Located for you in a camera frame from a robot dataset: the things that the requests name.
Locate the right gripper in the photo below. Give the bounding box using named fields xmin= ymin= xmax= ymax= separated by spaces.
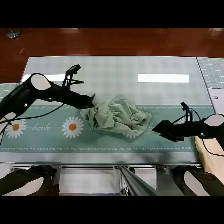
xmin=152 ymin=119 xmax=203 ymax=143

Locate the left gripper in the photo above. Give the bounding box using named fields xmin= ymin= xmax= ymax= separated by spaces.
xmin=64 ymin=88 xmax=97 ymax=110

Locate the pale green T-shirt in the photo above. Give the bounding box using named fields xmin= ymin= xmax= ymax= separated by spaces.
xmin=79 ymin=94 xmax=153 ymax=141

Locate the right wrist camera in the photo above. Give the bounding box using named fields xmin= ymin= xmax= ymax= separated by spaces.
xmin=179 ymin=101 xmax=198 ymax=125

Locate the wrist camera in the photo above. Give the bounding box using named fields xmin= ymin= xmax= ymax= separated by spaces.
xmin=179 ymin=101 xmax=198 ymax=125
xmin=61 ymin=63 xmax=85 ymax=89

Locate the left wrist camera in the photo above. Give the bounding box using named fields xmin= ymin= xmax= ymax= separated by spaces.
xmin=61 ymin=63 xmax=85 ymax=89

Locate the black cable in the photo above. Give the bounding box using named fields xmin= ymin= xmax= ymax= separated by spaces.
xmin=1 ymin=102 xmax=66 ymax=126
xmin=199 ymin=133 xmax=224 ymax=158

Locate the silver frame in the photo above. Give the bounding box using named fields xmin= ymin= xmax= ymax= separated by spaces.
xmin=0 ymin=161 xmax=224 ymax=197

